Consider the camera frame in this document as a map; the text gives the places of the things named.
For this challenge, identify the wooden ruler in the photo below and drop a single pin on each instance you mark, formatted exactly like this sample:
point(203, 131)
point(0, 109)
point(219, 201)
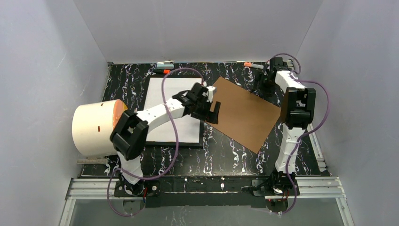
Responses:
point(92, 161)

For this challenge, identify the aluminium rail frame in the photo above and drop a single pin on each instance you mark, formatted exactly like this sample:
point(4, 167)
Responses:
point(90, 202)

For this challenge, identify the brown backing board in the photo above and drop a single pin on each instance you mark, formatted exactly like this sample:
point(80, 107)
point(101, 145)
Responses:
point(243, 116)

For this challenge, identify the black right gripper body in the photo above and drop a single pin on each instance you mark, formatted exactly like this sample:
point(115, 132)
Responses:
point(264, 82)

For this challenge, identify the black orange marker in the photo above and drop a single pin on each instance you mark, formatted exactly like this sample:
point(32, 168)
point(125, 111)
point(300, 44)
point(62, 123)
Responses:
point(161, 71)

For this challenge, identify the black picture frame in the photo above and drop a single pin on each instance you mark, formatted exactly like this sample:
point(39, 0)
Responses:
point(190, 130)

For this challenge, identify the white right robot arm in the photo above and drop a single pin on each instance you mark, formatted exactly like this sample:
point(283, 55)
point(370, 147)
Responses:
point(297, 109)

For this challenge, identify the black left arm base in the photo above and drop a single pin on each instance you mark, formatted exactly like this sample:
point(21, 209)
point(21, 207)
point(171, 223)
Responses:
point(143, 188)

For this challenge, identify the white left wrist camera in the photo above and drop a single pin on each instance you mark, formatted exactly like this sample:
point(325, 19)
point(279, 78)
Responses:
point(211, 90)

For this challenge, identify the sunflower photo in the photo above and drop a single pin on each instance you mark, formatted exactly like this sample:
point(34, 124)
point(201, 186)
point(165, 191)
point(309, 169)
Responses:
point(157, 115)

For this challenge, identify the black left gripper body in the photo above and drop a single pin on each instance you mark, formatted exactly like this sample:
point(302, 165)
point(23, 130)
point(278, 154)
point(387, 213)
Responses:
point(205, 108)

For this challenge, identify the white cylinder orange lid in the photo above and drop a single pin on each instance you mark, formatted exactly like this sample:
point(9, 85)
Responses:
point(92, 126)

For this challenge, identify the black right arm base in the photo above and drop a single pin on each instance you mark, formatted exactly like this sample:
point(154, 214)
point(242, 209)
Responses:
point(277, 184)

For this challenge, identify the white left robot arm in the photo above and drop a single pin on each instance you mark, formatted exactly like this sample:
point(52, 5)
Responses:
point(130, 133)

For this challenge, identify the orange white marker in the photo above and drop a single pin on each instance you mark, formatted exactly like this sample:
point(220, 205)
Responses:
point(252, 65)

